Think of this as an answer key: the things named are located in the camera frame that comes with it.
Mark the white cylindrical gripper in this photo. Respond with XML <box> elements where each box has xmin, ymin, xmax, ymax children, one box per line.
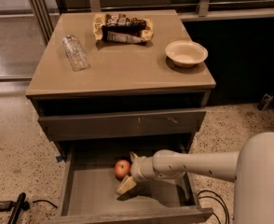
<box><xmin>116</xmin><ymin>151</ymin><xmax>156</xmax><ymax>195</ymax></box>

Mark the red apple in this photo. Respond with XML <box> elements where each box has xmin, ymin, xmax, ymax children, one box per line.
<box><xmin>114</xmin><ymin>160</ymin><xmax>130</xmax><ymax>179</ymax></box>

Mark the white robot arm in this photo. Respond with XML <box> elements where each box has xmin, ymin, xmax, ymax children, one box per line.
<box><xmin>116</xmin><ymin>133</ymin><xmax>274</xmax><ymax>224</ymax></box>

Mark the open middle drawer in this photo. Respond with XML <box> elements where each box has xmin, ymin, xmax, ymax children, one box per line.
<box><xmin>51</xmin><ymin>135</ymin><xmax>212</xmax><ymax>224</ymax></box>

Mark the grey drawer cabinet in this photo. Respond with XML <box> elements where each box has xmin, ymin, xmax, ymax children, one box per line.
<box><xmin>24</xmin><ymin>9</ymin><xmax>216</xmax><ymax>224</ymax></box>

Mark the closed top drawer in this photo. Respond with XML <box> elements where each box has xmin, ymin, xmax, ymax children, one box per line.
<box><xmin>38</xmin><ymin>109</ymin><xmax>205</xmax><ymax>141</ymax></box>

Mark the black stick device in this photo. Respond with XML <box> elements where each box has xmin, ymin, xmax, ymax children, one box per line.
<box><xmin>7</xmin><ymin>192</ymin><xmax>30</xmax><ymax>224</ymax></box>

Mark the clear plastic bottle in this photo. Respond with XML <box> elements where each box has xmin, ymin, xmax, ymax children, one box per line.
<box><xmin>62</xmin><ymin>35</ymin><xmax>90</xmax><ymax>72</ymax></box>

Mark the white bowl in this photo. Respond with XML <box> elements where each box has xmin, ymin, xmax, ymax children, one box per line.
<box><xmin>165</xmin><ymin>40</ymin><xmax>208</xmax><ymax>68</ymax></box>

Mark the black power adapter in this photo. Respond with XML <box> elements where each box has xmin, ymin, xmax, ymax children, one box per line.
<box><xmin>0</xmin><ymin>201</ymin><xmax>14</xmax><ymax>212</ymax></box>

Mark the brown chip bag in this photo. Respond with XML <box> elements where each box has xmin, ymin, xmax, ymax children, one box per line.
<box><xmin>93</xmin><ymin>13</ymin><xmax>154</xmax><ymax>44</ymax></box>

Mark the small dark floor box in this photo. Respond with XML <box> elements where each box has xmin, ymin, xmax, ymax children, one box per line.
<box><xmin>257</xmin><ymin>93</ymin><xmax>273</xmax><ymax>111</ymax></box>

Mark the black cable loop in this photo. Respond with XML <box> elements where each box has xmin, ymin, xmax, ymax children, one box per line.
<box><xmin>197</xmin><ymin>189</ymin><xmax>234</xmax><ymax>224</ymax></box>

